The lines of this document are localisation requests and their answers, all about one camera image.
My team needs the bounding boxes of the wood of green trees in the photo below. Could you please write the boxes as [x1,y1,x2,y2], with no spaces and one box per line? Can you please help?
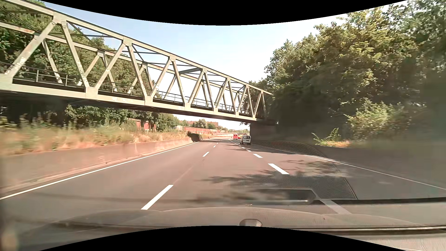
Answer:
[244,0,446,147]

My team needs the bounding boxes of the grey asphalt road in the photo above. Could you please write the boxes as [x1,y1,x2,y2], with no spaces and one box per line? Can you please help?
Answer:
[0,137,446,227]

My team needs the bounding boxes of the pale steel truss bridge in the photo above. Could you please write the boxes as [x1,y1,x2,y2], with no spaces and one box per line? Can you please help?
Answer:
[0,0,277,142]

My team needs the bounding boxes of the road markings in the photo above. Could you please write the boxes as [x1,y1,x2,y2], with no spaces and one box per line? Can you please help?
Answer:
[0,138,446,214]

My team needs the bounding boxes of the concrete median barrier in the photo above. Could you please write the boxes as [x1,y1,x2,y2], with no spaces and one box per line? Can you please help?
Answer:
[0,133,237,192]

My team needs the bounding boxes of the dry grass median strip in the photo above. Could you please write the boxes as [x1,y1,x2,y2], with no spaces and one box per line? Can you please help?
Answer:
[0,124,196,157]

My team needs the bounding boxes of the red noise barrier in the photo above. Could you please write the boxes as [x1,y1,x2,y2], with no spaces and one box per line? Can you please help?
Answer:
[176,125,223,135]

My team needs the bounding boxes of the car's own bonnet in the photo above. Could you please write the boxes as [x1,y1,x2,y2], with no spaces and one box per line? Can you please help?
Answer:
[21,206,446,241]

